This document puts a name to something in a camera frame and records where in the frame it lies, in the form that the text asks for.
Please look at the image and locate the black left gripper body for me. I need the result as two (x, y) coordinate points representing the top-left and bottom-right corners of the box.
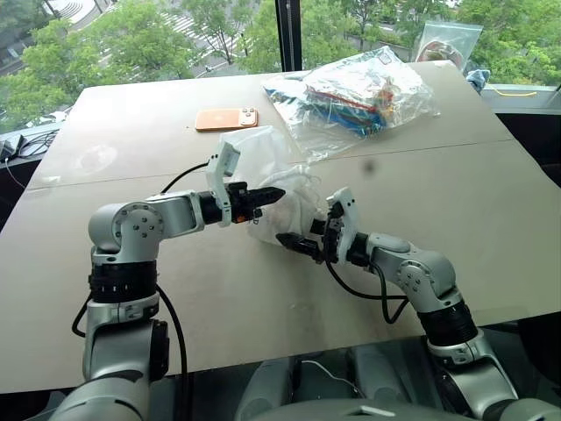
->
(225, 181), (264, 224)

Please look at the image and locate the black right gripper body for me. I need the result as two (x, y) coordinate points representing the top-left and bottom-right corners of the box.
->
(321, 202), (343, 265)

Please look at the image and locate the white drawstring bag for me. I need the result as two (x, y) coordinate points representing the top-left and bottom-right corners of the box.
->
(217, 125), (330, 246)

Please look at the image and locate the clear plastic bag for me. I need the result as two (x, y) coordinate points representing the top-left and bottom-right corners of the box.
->
(261, 45), (442, 162)

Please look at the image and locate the clear zip bag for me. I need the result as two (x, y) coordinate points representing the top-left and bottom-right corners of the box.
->
(414, 20), (484, 71)

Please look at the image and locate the orange smartphone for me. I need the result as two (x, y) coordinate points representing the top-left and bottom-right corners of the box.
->
(195, 106), (259, 132)

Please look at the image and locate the colourful items stack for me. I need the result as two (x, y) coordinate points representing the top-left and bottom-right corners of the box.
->
(304, 74), (402, 138)

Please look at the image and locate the blue cloth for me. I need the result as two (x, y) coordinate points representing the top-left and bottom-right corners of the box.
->
(464, 68), (493, 93)

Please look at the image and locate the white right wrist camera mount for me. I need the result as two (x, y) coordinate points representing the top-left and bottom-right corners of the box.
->
(324, 186), (361, 264)

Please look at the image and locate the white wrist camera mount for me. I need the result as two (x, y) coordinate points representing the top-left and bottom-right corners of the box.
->
(324, 186), (361, 264)
(204, 140), (242, 228)

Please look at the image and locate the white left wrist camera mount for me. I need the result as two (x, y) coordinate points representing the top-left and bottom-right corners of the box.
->
(204, 140), (242, 228)

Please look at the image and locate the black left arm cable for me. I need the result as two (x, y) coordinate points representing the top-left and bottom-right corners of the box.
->
(71, 161), (190, 421)

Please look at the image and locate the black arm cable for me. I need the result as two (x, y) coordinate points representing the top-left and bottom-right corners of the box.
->
(324, 258), (408, 325)
(71, 161), (190, 421)

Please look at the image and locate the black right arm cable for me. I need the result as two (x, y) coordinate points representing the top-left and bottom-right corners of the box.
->
(324, 258), (408, 325)

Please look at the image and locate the thin white cable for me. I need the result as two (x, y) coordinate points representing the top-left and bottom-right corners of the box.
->
(301, 359), (366, 399)

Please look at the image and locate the black window frame post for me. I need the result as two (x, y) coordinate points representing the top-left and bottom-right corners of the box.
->
(274, 0), (305, 73)

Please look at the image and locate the yellow cable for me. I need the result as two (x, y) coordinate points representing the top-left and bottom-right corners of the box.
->
(487, 82), (538, 98)

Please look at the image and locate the grey device with cables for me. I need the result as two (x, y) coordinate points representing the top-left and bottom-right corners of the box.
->
(0, 129), (60, 164)

